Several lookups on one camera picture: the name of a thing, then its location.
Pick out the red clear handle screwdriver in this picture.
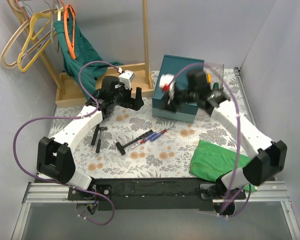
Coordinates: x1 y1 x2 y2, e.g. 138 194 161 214
129 129 169 150

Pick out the small claw hammer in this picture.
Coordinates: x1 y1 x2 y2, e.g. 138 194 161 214
95 126 108 153

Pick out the black rubber mallet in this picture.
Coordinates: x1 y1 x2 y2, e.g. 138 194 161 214
115 129 153 156

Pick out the orange handle screwdriver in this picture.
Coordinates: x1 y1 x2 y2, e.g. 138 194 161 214
206 73 212 84

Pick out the green handle screwdriver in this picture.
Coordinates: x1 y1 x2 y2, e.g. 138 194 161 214
212 82 220 91

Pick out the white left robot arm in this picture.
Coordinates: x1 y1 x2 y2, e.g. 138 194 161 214
36 70 144 200

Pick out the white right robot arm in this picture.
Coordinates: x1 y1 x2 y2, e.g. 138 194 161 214
159 68 288 199

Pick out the clear plastic container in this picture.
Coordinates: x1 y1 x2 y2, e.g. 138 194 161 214
197 61 228 116

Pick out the teal box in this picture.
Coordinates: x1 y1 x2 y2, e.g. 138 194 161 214
151 54 205 124

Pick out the dark green garment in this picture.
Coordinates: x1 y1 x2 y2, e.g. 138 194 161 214
54 18 109 94

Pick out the wooden rack base tray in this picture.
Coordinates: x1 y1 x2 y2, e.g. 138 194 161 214
55 63 155 108

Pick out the orange hanger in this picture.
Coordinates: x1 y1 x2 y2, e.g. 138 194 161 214
63 3 77 60

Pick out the green cloth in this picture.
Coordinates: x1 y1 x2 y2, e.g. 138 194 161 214
189 139 258 192

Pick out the wooden rack pole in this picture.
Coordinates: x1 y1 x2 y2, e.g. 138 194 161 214
142 0 150 84

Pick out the yellow hanger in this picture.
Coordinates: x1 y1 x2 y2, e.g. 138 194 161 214
16 8 66 73

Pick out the beige wooden hanger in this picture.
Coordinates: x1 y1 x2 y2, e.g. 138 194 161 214
0 0 61 70

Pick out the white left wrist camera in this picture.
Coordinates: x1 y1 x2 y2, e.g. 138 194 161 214
118 70 135 90

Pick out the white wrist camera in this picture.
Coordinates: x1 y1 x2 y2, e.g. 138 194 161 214
159 73 175 95
118 70 135 90

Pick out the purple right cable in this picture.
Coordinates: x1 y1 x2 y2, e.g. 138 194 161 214
168 62 252 217

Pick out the purple cable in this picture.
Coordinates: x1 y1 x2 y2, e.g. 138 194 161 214
168 62 252 217
13 60 122 226

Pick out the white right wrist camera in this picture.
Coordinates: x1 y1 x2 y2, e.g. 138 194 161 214
159 73 175 95

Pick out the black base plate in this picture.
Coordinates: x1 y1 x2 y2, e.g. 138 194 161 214
67 177 247 212

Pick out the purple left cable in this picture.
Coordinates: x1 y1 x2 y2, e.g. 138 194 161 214
13 60 122 226

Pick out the aluminium frame rail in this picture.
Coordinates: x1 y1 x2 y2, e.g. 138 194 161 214
11 183 69 240

